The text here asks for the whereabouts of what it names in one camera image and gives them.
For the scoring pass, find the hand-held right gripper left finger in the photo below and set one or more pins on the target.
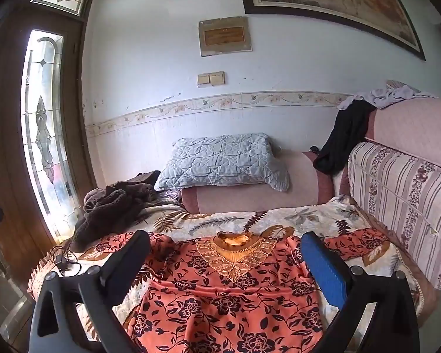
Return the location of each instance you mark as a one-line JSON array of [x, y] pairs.
[[128, 264]]

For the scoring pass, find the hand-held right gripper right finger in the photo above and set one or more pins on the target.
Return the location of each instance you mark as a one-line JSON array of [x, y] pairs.
[[323, 268]]

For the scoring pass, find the orange floral garment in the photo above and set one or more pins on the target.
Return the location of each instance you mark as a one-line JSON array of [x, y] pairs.
[[224, 301]]

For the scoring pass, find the brown fleece garment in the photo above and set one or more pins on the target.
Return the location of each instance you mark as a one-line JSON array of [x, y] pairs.
[[106, 213]]

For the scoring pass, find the purple striped cloth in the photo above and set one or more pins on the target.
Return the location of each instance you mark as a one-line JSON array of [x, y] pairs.
[[169, 195]]

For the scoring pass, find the wooden stained glass door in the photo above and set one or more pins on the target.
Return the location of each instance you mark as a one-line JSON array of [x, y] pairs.
[[7, 136]]

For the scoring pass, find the leaf print fleece blanket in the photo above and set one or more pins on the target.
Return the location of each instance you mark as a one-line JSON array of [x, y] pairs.
[[213, 224]]

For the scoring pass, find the striped floral sofa cushion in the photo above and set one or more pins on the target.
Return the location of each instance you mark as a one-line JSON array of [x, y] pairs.
[[400, 198]]

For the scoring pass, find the pink sofa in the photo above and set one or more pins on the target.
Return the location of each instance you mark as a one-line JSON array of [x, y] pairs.
[[242, 195]]

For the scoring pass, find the small black object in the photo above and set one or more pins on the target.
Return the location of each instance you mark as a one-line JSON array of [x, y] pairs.
[[314, 149]]

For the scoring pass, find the black garment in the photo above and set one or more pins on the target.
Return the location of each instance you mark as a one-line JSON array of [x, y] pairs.
[[341, 139]]

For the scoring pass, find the grey quilted pillow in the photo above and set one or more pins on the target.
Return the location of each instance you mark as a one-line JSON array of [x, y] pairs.
[[220, 161]]

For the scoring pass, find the lavender garment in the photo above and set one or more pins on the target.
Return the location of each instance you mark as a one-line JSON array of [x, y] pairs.
[[386, 95]]

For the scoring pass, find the small beige wall switch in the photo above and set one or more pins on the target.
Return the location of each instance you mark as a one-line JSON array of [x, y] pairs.
[[203, 79]]

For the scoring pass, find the wide beige wall switch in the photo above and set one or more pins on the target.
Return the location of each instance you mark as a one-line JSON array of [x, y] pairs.
[[217, 78]]

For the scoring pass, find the framed wall plaque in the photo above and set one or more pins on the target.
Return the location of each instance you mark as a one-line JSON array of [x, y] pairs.
[[224, 36]]

